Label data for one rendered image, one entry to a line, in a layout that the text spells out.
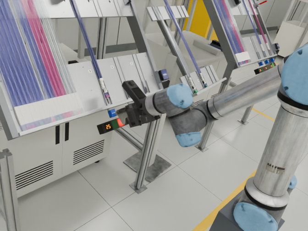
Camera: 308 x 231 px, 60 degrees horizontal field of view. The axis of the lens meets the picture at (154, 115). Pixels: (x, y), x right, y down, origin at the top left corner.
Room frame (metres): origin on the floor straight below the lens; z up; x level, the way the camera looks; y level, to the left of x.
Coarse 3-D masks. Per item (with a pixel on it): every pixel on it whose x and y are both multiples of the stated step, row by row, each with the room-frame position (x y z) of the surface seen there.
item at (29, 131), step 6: (120, 102) 0.94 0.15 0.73; (126, 102) 0.96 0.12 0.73; (102, 108) 0.87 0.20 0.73; (108, 108) 0.88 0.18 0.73; (78, 114) 0.79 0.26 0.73; (84, 114) 0.80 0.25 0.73; (90, 114) 0.84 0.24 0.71; (60, 120) 0.73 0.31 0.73; (66, 120) 0.74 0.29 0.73; (72, 120) 0.80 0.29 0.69; (42, 126) 0.68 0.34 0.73; (48, 126) 0.69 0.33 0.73; (24, 132) 0.63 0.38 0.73; (30, 132) 0.64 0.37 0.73
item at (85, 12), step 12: (48, 0) 1.01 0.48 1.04; (60, 0) 1.05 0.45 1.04; (84, 0) 1.14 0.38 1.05; (96, 0) 1.19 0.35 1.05; (108, 0) 1.24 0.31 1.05; (120, 0) 1.30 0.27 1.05; (60, 12) 1.02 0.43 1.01; (72, 12) 1.06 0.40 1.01; (84, 12) 1.10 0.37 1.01; (96, 12) 1.15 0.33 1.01; (108, 12) 1.20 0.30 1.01; (120, 12) 1.25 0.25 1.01
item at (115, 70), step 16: (80, 64) 0.94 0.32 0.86; (112, 64) 1.05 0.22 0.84; (128, 64) 1.11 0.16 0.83; (144, 64) 1.18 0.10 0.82; (0, 80) 0.71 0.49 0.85; (80, 80) 0.90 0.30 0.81; (96, 80) 0.95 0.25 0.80; (112, 80) 1.00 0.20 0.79; (128, 80) 1.06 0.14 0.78; (144, 80) 1.12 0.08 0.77; (80, 96) 0.86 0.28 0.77; (96, 96) 0.90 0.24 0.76; (112, 96) 0.95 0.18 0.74; (128, 96) 1.02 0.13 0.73; (16, 128) 0.64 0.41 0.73
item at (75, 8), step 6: (72, 0) 1.08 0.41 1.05; (78, 12) 1.07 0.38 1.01; (78, 18) 1.05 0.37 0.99; (84, 30) 1.04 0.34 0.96; (84, 36) 1.02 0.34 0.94; (90, 48) 1.01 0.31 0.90; (90, 54) 1.00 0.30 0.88; (96, 60) 0.99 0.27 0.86; (96, 66) 0.97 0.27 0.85; (96, 72) 0.97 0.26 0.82
